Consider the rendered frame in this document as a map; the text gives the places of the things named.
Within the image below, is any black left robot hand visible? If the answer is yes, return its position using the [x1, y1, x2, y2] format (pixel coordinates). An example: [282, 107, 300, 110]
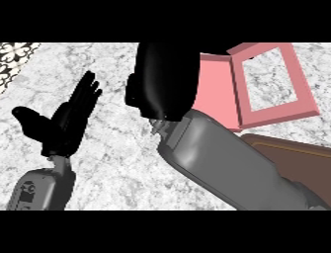
[10, 70, 103, 158]

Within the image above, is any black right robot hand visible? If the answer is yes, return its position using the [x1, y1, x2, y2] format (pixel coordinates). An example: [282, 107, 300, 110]
[124, 42, 202, 123]

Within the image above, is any pink open box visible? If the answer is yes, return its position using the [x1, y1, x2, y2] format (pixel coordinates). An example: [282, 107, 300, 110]
[189, 42, 320, 133]

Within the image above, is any brown wooden tray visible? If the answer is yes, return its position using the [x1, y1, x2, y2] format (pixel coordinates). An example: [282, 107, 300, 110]
[239, 132, 331, 211]

